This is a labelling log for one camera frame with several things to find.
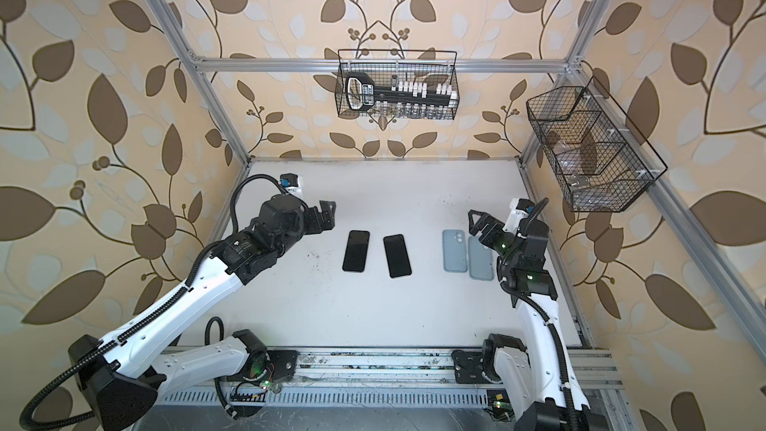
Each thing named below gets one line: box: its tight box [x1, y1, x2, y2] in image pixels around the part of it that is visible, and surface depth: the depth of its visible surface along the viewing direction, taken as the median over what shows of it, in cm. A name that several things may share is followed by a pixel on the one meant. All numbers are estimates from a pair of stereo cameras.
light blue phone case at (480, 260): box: [467, 235, 494, 282], surface depth 94 cm
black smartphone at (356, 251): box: [342, 229, 371, 273], surface depth 96 cm
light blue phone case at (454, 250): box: [441, 229, 468, 273], surface depth 98 cm
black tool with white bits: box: [346, 71, 459, 112], surface depth 84 cm
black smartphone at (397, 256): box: [383, 233, 412, 279], surface depth 96 cm
